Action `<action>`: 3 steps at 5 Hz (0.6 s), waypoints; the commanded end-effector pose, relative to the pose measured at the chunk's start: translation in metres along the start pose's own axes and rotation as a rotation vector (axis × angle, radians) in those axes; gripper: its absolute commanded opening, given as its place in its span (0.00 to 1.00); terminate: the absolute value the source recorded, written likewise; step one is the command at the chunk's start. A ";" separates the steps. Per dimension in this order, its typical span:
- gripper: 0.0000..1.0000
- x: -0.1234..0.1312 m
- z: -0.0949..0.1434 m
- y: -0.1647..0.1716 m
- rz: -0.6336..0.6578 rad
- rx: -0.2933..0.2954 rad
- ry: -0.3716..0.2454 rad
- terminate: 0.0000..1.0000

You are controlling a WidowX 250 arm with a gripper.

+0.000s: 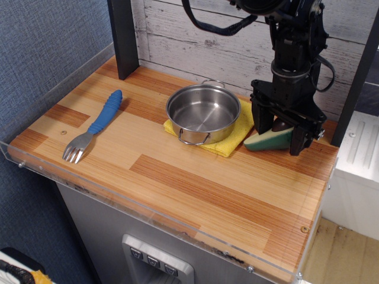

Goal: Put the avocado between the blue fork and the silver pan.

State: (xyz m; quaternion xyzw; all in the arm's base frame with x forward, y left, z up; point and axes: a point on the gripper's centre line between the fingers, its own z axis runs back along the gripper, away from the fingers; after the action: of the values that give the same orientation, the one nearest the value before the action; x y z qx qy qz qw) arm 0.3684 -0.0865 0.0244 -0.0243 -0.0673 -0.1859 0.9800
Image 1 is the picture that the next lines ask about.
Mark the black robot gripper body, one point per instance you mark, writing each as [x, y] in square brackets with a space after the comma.
[292, 100]

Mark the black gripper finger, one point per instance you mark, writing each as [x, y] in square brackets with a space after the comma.
[262, 116]
[302, 137]

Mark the toy avocado half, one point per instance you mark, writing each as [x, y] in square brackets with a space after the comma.
[276, 138]

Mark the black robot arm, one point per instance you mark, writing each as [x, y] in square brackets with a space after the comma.
[298, 37]

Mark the silver metal pan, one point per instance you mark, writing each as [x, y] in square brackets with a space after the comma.
[203, 113]

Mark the yellow folded cloth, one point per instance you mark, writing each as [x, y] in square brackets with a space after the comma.
[242, 128]

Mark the clear acrylic table guard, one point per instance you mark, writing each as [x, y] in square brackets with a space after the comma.
[35, 218]

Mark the white ridged side counter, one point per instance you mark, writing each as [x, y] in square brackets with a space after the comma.
[351, 199]

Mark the grey toy fridge cabinet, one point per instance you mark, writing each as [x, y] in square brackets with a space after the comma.
[190, 242]

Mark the yellow object at corner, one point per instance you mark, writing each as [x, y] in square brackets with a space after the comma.
[40, 278]

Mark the black right vertical post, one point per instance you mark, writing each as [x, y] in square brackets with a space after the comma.
[357, 84]

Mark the black vertical post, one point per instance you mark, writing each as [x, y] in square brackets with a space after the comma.
[124, 37]
[357, 84]

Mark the black left vertical post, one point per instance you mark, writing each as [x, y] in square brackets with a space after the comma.
[124, 37]

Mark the blue handled metal fork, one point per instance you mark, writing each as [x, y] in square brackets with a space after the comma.
[76, 148]

